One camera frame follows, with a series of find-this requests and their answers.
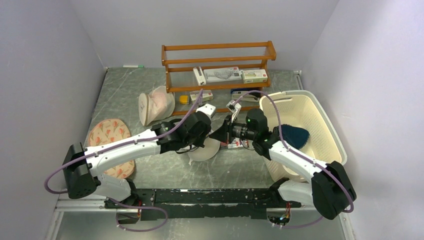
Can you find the pink mesh laundry bag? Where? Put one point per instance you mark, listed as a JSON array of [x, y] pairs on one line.
[[157, 105]]

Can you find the green white marker pen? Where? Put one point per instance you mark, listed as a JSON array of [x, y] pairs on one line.
[[133, 66]]

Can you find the green white box on shelf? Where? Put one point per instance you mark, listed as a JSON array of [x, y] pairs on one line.
[[254, 76]]

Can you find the small white box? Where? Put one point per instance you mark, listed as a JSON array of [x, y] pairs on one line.
[[206, 95]]

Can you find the blue white stapler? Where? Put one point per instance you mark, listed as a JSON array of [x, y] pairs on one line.
[[254, 97]]

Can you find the cream plastic laundry basket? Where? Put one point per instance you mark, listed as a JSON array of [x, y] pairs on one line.
[[300, 108]]

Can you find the coloured marker pack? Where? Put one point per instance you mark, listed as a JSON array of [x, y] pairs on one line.
[[236, 143]]

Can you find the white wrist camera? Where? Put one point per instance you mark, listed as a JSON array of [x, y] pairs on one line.
[[234, 108], [207, 109]]

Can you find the dark blue garment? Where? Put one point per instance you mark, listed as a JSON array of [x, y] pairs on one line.
[[296, 137]]

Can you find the black base frame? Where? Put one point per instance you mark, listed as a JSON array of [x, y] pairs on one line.
[[210, 203]]

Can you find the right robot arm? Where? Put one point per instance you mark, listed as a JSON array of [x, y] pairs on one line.
[[330, 190]]

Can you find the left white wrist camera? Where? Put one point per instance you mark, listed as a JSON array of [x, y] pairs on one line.
[[207, 109]]

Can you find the flat white patterned box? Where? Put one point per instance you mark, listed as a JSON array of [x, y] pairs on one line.
[[224, 74]]

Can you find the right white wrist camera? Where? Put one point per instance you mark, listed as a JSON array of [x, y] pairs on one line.
[[234, 108]]

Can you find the floral pink oval pad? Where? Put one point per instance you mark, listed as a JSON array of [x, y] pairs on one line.
[[110, 131]]

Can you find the yellow small block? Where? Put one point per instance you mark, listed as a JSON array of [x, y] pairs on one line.
[[184, 99]]

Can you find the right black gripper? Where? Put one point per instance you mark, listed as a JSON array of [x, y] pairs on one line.
[[225, 133]]

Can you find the orange wooden shelf rack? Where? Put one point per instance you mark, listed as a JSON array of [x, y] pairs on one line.
[[216, 66]]

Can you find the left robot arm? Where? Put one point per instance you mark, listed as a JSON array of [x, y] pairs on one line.
[[85, 168]]

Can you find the round white mesh laundry bag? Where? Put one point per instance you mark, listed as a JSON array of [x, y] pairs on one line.
[[201, 154]]

